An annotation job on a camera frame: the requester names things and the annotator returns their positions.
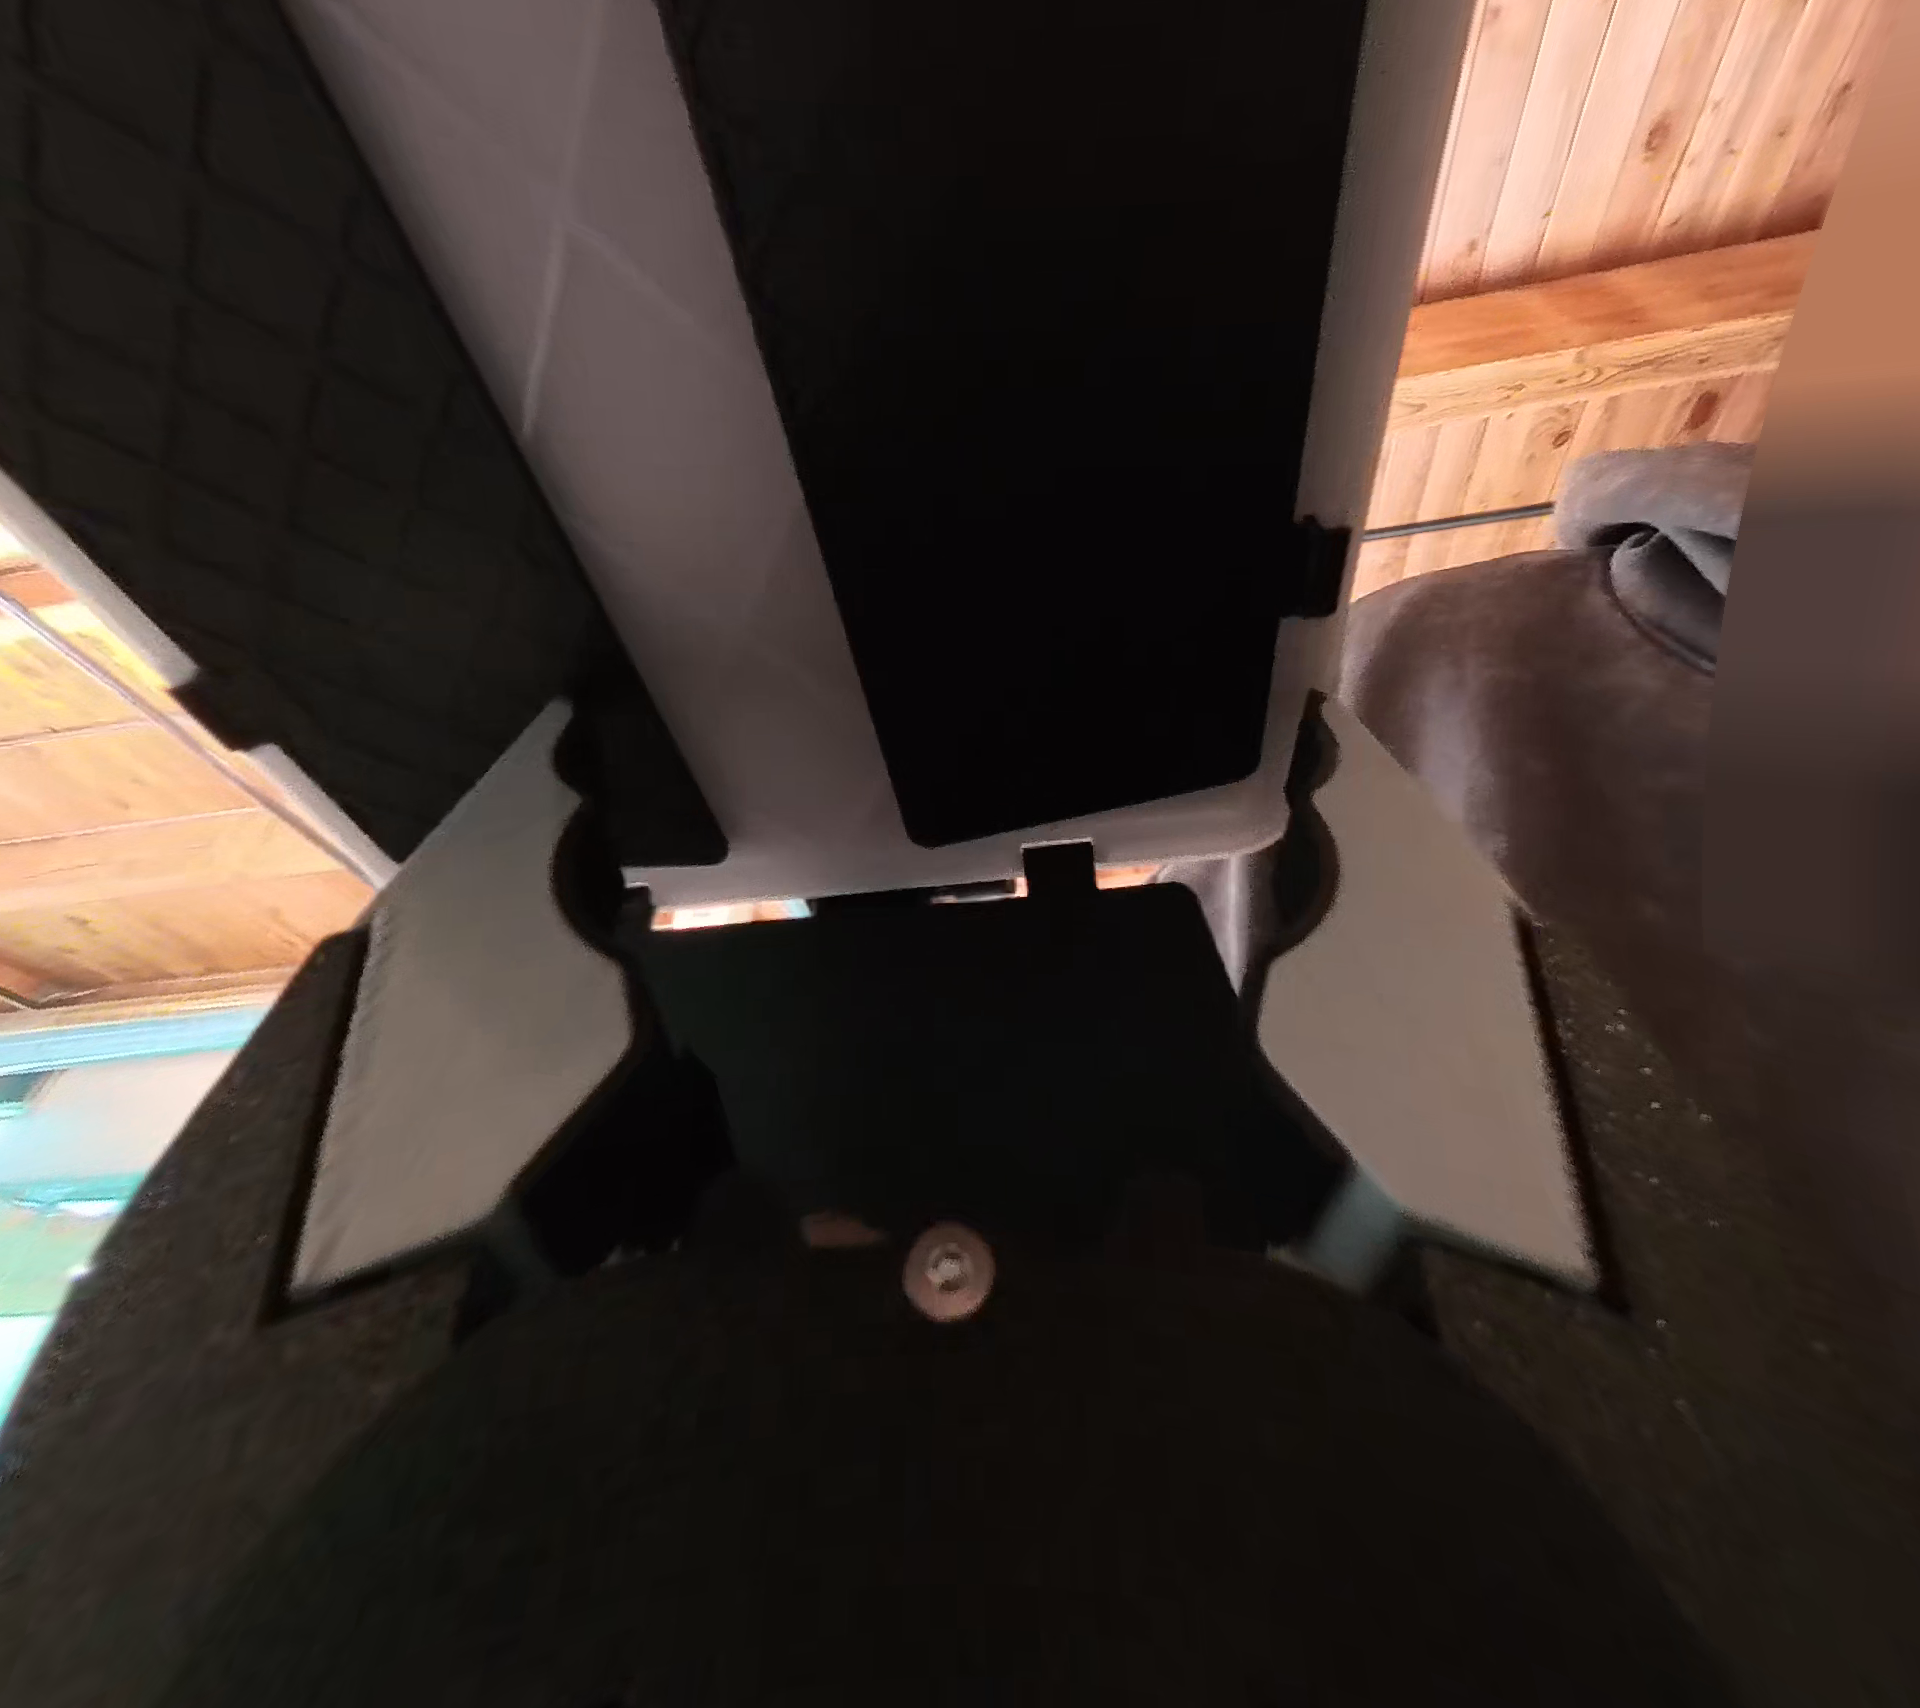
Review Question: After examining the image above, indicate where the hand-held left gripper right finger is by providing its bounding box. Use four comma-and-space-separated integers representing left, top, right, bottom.
1242, 687, 1598, 1297

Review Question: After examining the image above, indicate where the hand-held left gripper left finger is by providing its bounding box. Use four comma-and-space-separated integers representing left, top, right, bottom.
285, 696, 649, 1297

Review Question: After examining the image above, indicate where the black led light panel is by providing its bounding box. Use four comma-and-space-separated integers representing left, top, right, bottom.
0, 0, 1406, 1232

